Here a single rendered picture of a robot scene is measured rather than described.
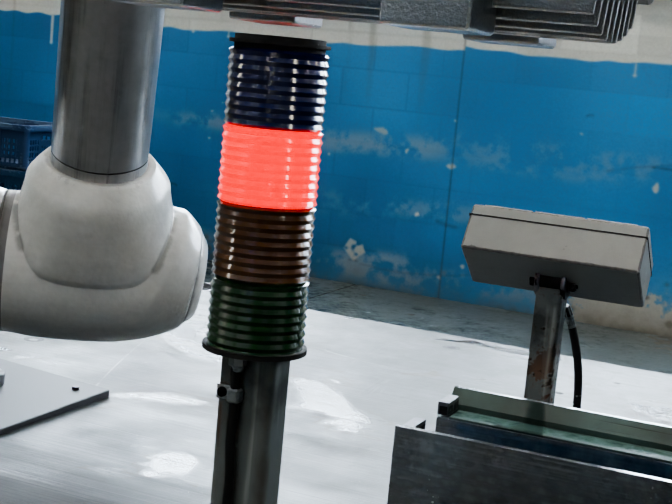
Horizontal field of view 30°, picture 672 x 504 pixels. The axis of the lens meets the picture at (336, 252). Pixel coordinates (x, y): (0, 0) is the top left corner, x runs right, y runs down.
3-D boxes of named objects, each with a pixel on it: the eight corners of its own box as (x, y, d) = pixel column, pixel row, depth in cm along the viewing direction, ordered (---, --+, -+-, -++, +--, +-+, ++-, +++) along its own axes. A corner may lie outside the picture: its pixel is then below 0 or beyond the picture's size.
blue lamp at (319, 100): (339, 132, 76) (346, 57, 75) (298, 133, 71) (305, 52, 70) (251, 121, 78) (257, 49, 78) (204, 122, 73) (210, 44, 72)
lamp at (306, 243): (325, 277, 77) (332, 205, 77) (284, 290, 72) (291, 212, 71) (239, 263, 80) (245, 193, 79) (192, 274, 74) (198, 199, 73)
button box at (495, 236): (644, 309, 119) (655, 261, 121) (639, 272, 113) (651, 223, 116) (471, 282, 125) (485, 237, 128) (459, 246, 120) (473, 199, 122)
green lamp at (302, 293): (319, 348, 78) (325, 277, 77) (277, 366, 72) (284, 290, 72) (233, 332, 80) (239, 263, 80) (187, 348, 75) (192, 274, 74)
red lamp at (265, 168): (332, 205, 77) (339, 132, 76) (291, 212, 71) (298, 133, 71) (245, 193, 79) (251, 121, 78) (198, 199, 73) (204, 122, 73)
